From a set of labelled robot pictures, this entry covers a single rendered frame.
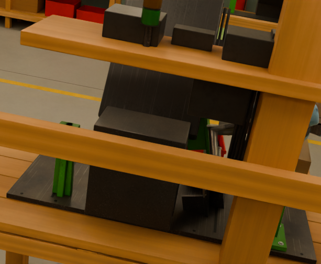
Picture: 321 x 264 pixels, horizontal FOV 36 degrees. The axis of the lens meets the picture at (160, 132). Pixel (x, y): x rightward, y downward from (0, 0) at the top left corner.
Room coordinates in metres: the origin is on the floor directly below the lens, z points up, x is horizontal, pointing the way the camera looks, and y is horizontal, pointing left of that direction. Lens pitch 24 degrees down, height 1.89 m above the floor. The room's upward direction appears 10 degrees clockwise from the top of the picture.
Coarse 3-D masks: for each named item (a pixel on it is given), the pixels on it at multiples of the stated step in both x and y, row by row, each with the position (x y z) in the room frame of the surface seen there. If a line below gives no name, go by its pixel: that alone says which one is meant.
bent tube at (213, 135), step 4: (216, 124) 1.59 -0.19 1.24; (208, 128) 1.60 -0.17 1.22; (212, 132) 1.58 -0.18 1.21; (216, 132) 1.59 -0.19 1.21; (212, 136) 1.57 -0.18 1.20; (216, 136) 1.58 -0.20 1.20; (212, 140) 1.56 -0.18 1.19; (216, 140) 1.57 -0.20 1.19; (212, 144) 1.55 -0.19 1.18; (216, 144) 1.56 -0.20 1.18; (212, 148) 1.55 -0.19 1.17; (216, 148) 1.55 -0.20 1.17; (212, 152) 1.54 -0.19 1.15; (216, 152) 1.54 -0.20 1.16
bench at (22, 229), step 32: (0, 160) 1.71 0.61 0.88; (32, 160) 1.75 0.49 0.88; (0, 192) 1.49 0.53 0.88; (0, 224) 1.32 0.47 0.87; (32, 224) 1.34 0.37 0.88; (64, 224) 1.37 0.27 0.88; (96, 224) 1.40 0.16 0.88; (128, 224) 1.43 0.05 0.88; (320, 224) 1.64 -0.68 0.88; (32, 256) 1.31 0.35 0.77; (64, 256) 1.31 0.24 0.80; (96, 256) 1.30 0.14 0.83; (128, 256) 1.29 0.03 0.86; (160, 256) 1.29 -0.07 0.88; (192, 256) 1.31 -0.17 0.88; (320, 256) 1.43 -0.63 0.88
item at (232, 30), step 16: (112, 16) 1.35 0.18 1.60; (128, 16) 1.35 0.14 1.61; (160, 16) 1.40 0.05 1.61; (112, 32) 1.35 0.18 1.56; (128, 32) 1.35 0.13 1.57; (144, 32) 1.34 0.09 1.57; (160, 32) 1.37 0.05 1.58; (240, 32) 1.37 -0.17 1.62; (256, 32) 1.40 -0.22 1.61; (224, 48) 1.33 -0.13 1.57; (240, 48) 1.32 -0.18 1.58; (256, 48) 1.32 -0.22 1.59; (272, 48) 1.32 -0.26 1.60; (256, 64) 1.32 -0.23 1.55
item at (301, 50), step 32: (288, 0) 1.27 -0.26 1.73; (320, 0) 1.26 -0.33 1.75; (288, 32) 1.27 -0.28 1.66; (320, 32) 1.26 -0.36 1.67; (288, 64) 1.26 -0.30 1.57; (320, 64) 1.26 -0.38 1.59; (256, 128) 1.27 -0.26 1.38; (288, 128) 1.26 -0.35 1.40; (256, 160) 1.27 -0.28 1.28; (288, 160) 1.26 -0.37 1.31; (256, 224) 1.26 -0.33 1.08; (224, 256) 1.27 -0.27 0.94; (256, 256) 1.26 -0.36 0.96
